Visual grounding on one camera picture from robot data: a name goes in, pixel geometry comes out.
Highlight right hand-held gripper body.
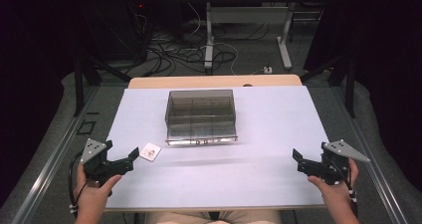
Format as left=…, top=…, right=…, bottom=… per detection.
left=297, top=138, right=371, bottom=186

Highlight white metal desk frame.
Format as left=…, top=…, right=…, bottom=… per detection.
left=184, top=0, right=333, bottom=71

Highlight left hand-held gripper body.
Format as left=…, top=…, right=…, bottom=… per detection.
left=79, top=137, right=135, bottom=187

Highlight right hand-held gripper cable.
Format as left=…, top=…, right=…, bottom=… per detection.
left=331, top=163, right=358, bottom=204

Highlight person's left hand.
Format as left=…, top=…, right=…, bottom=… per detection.
left=73, top=163, right=123, bottom=218

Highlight aluminium floor rail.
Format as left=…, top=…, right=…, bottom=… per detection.
left=11, top=86, right=101, bottom=224
left=332, top=86, right=411, bottom=224

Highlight black square floor frame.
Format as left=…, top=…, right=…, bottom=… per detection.
left=76, top=119, right=98, bottom=135

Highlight person's right hand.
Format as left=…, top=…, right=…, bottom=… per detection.
left=307, top=157, right=360, bottom=206

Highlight left hand-held gripper cable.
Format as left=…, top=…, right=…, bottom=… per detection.
left=67, top=149, right=88, bottom=218

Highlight bundle of floor cables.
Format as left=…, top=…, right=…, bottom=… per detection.
left=132, top=1, right=271, bottom=78

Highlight hand-held gripper cable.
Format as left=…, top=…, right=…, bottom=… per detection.
left=331, top=163, right=358, bottom=204
left=67, top=149, right=88, bottom=218

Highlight clear plastic drawer box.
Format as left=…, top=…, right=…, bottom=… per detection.
left=164, top=89, right=239, bottom=146

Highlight white table mat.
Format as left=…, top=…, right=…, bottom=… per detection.
left=105, top=85, right=330, bottom=212

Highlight person's legs in beige trousers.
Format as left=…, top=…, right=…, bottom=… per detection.
left=144, top=210, right=283, bottom=224

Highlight black metal stand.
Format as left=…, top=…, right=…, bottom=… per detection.
left=73, top=51, right=132, bottom=117
left=300, top=51, right=357, bottom=118

